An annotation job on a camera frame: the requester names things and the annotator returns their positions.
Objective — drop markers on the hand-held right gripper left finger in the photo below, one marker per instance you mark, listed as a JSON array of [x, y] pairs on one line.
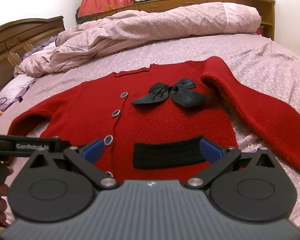
[[93, 148]]

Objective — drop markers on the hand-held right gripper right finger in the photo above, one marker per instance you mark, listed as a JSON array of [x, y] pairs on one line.
[[210, 150]]

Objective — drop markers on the red knit cardigan black bow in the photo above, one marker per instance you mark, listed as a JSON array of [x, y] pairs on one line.
[[165, 120]]

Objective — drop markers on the lavender ruffled pillow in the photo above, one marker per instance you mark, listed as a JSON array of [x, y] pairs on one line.
[[15, 87]]

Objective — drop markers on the pink floral bed sheet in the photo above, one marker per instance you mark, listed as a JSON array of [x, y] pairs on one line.
[[265, 62]]

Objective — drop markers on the brown wooden headboard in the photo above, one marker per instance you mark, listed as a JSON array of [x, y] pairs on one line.
[[15, 37]]

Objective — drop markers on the red item in shelf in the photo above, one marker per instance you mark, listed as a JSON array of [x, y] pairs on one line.
[[260, 30]]

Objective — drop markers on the pink floral quilt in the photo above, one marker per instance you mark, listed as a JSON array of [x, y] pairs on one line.
[[165, 22]]

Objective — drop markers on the wooden bedside shelf unit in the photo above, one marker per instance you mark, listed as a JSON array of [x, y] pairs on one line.
[[267, 12]]

